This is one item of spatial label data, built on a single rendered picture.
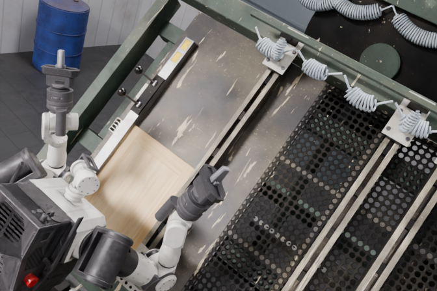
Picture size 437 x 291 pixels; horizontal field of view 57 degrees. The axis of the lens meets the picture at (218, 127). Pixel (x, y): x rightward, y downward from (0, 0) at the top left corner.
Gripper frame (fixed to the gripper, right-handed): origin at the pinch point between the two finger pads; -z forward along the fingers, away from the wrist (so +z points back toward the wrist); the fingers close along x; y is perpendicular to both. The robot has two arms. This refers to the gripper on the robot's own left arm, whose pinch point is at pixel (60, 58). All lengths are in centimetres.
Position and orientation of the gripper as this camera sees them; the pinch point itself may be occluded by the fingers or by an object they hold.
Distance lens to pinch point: 151.2
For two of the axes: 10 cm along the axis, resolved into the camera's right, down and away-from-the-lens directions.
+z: -1.5, 9.4, 3.2
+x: 9.9, 1.3, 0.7
